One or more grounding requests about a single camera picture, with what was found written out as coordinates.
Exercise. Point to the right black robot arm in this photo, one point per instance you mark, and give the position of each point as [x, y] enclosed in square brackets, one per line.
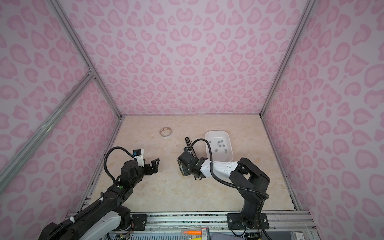
[244, 176]

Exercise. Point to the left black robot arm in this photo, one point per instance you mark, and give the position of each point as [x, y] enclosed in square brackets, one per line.
[109, 201]

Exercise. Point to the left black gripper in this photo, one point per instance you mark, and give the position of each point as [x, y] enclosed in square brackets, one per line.
[155, 167]

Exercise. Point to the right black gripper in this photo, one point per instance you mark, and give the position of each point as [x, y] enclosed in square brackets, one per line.
[184, 170]

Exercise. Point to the white plastic tray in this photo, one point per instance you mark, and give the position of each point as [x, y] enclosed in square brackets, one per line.
[224, 154]

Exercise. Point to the white tape roll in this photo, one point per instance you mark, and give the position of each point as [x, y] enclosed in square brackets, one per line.
[166, 132]

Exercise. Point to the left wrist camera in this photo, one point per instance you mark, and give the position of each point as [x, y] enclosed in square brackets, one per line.
[139, 157]

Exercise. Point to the black stapler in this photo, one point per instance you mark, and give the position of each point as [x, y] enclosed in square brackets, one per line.
[190, 146]

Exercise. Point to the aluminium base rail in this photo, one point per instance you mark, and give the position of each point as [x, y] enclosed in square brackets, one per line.
[272, 223]

